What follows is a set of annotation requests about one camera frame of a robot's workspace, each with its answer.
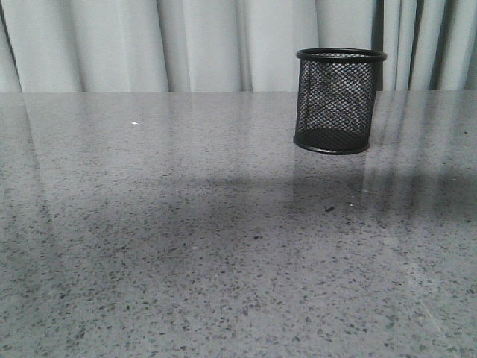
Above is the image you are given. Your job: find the black mesh pen bucket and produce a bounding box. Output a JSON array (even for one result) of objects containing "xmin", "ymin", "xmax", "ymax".
[{"xmin": 294, "ymin": 48, "xmax": 387, "ymax": 155}]

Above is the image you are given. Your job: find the pale grey curtain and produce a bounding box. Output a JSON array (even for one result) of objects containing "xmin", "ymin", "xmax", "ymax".
[{"xmin": 1, "ymin": 1, "xmax": 476, "ymax": 92}]

